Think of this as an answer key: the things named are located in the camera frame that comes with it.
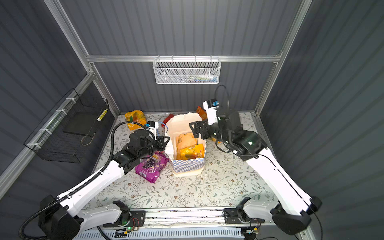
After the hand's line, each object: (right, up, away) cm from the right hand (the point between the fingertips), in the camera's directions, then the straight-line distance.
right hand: (198, 124), depth 63 cm
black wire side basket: (-66, -2, +11) cm, 67 cm away
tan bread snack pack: (-8, -10, +33) cm, 36 cm away
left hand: (-14, -7, +13) cm, 20 cm away
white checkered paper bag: (-11, +1, +21) cm, 24 cm away
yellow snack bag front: (-2, -16, +23) cm, 28 cm away
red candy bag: (-23, +4, +49) cm, 55 cm away
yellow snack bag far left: (-47, +7, +49) cm, 68 cm away
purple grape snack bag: (-27, -24, +22) cm, 43 cm away
